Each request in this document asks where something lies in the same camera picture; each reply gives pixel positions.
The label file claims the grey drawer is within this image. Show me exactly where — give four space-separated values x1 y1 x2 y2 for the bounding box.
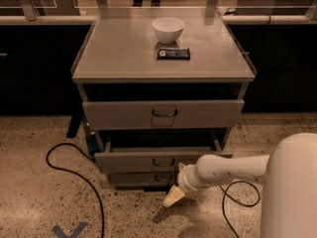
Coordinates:
83 100 244 130
109 173 175 186
94 143 233 175

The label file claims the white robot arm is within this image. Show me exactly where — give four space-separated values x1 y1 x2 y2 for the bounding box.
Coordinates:
163 133 317 238

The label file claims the grey bottom drawer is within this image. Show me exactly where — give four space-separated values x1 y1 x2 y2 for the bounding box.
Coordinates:
109 173 175 186

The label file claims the grey top drawer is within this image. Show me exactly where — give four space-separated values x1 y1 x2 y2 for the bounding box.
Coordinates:
83 100 244 130

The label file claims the grey drawer cabinet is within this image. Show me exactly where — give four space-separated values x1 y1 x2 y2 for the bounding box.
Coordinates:
70 6 258 151

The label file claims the blue power adapter box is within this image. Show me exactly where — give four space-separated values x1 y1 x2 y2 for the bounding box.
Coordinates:
85 135 100 157

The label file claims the dark blue snack bar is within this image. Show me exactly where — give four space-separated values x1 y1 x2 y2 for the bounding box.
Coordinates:
157 48 190 60

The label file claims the white ceramic bowl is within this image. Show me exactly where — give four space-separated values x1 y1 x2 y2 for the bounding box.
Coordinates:
152 17 184 44

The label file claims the black cable on left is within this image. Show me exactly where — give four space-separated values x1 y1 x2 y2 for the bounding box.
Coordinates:
45 142 106 238

